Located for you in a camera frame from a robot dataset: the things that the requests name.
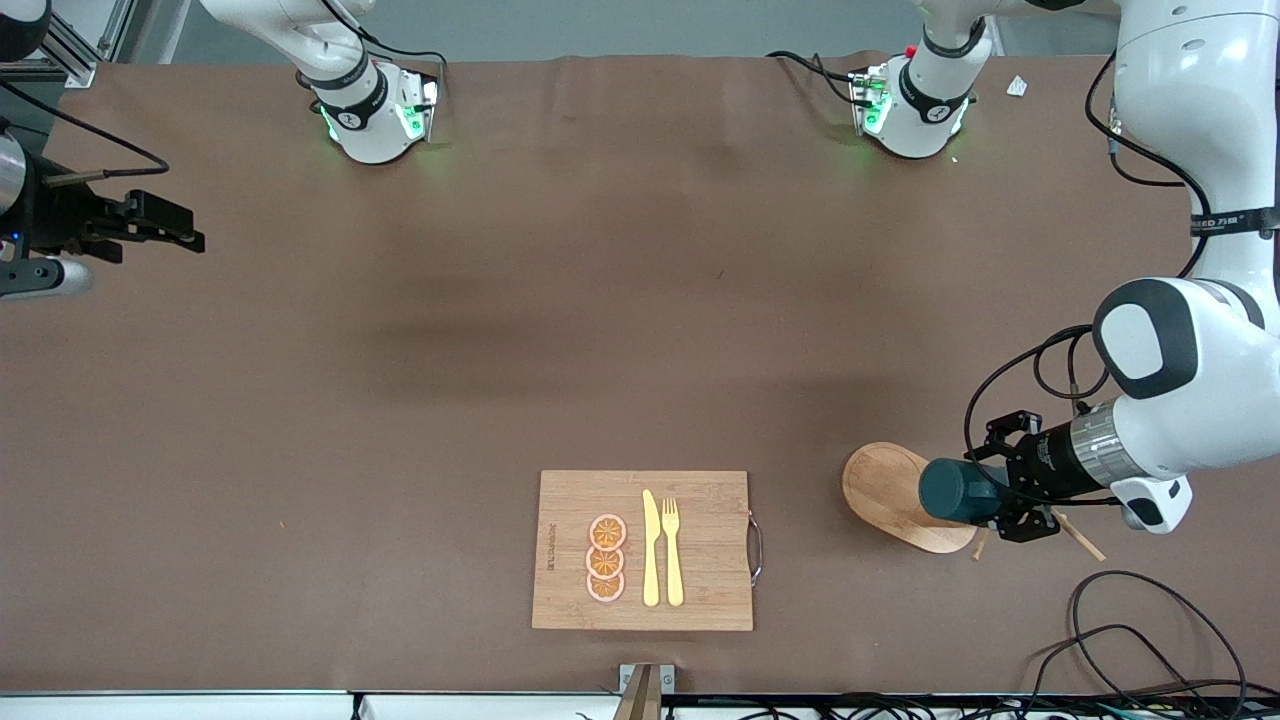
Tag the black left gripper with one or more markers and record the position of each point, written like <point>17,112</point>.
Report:
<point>1040,466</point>

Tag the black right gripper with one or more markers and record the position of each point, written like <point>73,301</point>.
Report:
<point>62,218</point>

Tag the dark teal cup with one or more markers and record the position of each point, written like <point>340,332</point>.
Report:
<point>955,490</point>

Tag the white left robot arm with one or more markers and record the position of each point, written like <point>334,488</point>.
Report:
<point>1200,120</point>

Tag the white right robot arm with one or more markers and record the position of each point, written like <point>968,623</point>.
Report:
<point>365,130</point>

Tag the wooden mug tree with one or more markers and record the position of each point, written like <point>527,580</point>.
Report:
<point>880,495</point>

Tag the brown table cover mat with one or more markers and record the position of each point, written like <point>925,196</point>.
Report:
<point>300,400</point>

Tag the bamboo cutting board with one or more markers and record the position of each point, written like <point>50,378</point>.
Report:
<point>705,545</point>

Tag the yellow plastic fork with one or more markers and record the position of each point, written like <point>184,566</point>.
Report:
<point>673,560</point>

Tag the yellow plastic knife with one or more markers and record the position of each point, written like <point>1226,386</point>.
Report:
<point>651,550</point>

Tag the white paper scrap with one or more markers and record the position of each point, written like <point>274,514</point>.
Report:
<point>1017,86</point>

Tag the orange slice toy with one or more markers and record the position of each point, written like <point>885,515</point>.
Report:
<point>604,563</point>
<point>607,531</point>
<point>605,589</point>

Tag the aluminium frame strut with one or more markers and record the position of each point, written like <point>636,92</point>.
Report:
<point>80,68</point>

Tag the aluminium camera post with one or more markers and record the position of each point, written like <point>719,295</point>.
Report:
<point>645,695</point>

